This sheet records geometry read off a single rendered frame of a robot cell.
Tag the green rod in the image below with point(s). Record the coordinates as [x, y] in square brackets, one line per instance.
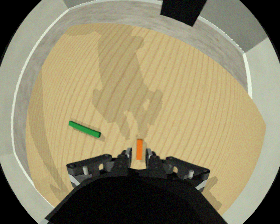
[85, 129]

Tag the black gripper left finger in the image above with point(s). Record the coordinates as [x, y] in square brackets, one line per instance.
[80, 170]

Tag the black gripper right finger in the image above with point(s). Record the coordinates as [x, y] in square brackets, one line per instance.
[194, 174]

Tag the orange rod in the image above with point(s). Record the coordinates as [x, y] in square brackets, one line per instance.
[139, 149]

